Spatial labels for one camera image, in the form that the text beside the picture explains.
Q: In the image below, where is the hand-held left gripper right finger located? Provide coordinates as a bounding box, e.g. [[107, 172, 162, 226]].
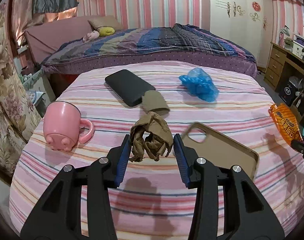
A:
[[173, 133, 285, 240]]

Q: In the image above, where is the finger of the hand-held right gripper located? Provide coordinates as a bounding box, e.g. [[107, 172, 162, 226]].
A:
[[290, 140, 304, 156]]

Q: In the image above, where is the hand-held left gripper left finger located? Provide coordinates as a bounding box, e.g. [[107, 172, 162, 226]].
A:
[[21, 134, 131, 240]]

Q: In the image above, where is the orange snack packet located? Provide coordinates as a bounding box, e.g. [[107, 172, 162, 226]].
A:
[[268, 103, 304, 147]]

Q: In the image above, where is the brown paper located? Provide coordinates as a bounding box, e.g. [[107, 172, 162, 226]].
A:
[[129, 112, 173, 162]]

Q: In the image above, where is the tan phone case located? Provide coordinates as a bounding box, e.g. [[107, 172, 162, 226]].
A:
[[182, 122, 260, 182]]

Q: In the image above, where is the black bag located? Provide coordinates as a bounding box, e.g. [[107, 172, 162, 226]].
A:
[[279, 76, 304, 105]]

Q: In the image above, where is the pink striped bed sheet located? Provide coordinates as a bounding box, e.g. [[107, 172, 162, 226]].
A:
[[9, 60, 304, 240]]

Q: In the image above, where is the small khaki sock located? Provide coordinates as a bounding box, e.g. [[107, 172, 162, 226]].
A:
[[141, 91, 170, 117]]

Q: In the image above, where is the black textured case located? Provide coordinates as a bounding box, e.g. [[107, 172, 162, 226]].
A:
[[105, 69, 156, 107]]

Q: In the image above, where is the pink pig cup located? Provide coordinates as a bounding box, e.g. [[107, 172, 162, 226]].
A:
[[43, 101, 94, 152]]

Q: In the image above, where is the blue plastic bag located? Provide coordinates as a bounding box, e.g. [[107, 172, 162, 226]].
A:
[[179, 67, 219, 103]]

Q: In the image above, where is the wooden desk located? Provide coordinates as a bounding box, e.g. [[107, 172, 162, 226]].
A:
[[264, 42, 304, 90]]

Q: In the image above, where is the desk lamp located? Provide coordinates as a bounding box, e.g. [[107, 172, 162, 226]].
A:
[[279, 26, 291, 47]]

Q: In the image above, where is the purple patchwork quilt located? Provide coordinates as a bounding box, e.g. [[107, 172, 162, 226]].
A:
[[41, 23, 257, 78]]

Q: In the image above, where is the pink plush toy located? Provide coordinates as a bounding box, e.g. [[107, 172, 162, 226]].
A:
[[83, 30, 100, 42]]

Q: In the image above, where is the yellow plush toy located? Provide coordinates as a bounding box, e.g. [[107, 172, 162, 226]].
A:
[[99, 26, 115, 37]]

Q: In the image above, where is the white wardrobe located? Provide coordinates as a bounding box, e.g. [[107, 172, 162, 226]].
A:
[[209, 0, 273, 68]]

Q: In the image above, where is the floral curtain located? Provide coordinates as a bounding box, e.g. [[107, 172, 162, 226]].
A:
[[0, 4, 42, 175]]

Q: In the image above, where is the tan pillow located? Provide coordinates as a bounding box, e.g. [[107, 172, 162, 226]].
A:
[[88, 15, 124, 30]]

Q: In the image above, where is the mauve headboard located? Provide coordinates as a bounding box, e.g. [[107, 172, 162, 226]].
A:
[[24, 15, 102, 64]]

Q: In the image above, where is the pink satin curtain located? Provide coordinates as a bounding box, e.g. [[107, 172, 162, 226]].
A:
[[11, 0, 79, 45]]

